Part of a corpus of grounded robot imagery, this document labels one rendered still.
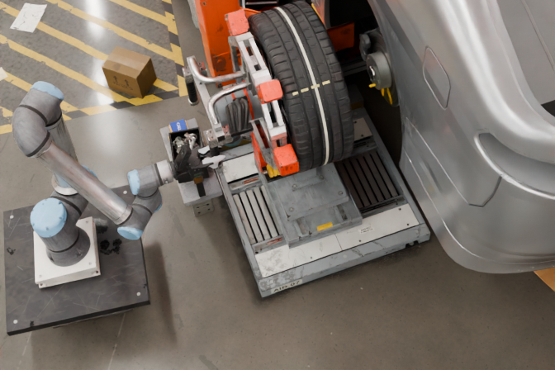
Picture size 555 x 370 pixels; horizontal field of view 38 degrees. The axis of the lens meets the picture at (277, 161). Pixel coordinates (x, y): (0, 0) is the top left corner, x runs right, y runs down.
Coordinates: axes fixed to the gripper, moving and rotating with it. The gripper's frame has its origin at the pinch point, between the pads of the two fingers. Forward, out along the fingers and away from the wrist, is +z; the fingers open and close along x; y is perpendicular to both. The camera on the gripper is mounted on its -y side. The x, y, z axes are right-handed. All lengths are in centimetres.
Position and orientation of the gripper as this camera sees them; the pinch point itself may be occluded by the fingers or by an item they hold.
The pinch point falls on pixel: (220, 151)
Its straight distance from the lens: 312.0
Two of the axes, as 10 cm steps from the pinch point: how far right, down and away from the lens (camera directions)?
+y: 0.6, 5.6, 8.3
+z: 9.4, -3.0, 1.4
